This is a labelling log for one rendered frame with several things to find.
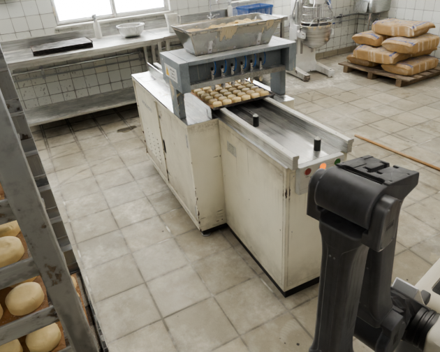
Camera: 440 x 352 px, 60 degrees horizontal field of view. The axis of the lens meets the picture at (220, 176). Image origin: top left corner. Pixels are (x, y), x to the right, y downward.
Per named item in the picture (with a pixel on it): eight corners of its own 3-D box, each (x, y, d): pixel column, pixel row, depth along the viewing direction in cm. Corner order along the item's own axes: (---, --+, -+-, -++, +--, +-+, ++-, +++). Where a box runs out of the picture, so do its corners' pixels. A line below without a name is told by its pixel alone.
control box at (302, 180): (294, 192, 170) (295, 165, 163) (336, 177, 178) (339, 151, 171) (299, 195, 167) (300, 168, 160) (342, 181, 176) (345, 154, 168)
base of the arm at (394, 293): (433, 309, 79) (378, 278, 87) (422, 311, 73) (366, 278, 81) (414, 346, 79) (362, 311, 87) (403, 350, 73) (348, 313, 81)
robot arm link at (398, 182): (438, 149, 48) (365, 128, 55) (378, 209, 42) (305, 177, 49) (404, 336, 74) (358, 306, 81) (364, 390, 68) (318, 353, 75)
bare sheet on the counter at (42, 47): (33, 52, 381) (32, 50, 380) (29, 46, 412) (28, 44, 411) (93, 42, 404) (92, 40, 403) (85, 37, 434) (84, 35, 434)
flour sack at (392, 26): (367, 33, 524) (368, 21, 516) (385, 28, 543) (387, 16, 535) (415, 40, 472) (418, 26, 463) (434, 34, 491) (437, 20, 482)
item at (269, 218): (225, 232, 259) (216, 108, 214) (269, 216, 271) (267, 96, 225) (283, 304, 204) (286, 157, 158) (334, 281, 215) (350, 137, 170)
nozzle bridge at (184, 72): (167, 108, 236) (158, 52, 218) (267, 86, 260) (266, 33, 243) (186, 126, 210) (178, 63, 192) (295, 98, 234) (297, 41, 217)
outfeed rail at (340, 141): (186, 64, 328) (185, 56, 324) (189, 63, 329) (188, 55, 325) (347, 154, 168) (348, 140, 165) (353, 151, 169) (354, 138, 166)
